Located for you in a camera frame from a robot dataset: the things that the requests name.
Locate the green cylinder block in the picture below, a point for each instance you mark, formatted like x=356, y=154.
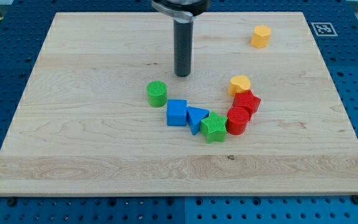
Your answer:
x=157, y=93

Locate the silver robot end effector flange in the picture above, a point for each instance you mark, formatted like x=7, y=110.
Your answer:
x=181, y=10

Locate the red star block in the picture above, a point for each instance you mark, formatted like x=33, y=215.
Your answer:
x=248, y=101

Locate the white fiducial marker tag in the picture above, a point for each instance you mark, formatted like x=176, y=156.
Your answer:
x=324, y=29

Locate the blue cube block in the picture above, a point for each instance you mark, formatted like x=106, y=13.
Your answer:
x=176, y=112

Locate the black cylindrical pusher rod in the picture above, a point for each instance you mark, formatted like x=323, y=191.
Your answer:
x=183, y=42

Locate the yellow hexagon block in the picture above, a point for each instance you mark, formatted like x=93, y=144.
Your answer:
x=261, y=36

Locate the green star block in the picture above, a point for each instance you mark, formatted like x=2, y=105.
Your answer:
x=214, y=127

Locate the blue triangle block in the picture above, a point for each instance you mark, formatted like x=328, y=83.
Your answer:
x=194, y=117

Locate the red cylinder block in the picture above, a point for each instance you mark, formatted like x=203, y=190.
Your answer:
x=237, y=119

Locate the yellow heart block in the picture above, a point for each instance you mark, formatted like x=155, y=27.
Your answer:
x=238, y=84

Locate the light wooden board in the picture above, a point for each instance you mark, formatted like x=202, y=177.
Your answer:
x=84, y=128

